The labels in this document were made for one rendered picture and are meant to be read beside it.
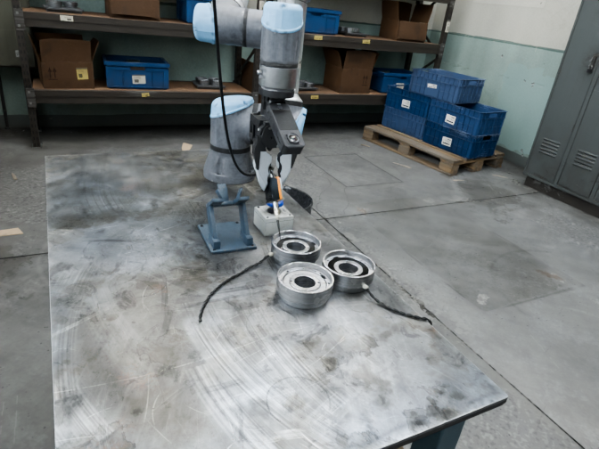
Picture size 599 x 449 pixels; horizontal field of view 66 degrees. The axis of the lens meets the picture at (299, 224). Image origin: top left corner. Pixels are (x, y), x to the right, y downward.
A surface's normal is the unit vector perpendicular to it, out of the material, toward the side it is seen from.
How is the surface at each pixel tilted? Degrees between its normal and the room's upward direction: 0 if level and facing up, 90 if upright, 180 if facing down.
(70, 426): 0
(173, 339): 0
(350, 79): 91
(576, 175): 90
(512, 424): 0
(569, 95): 90
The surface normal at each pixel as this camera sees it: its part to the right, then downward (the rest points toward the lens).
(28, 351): 0.11, -0.89
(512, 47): -0.89, 0.11
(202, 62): 0.44, 0.44
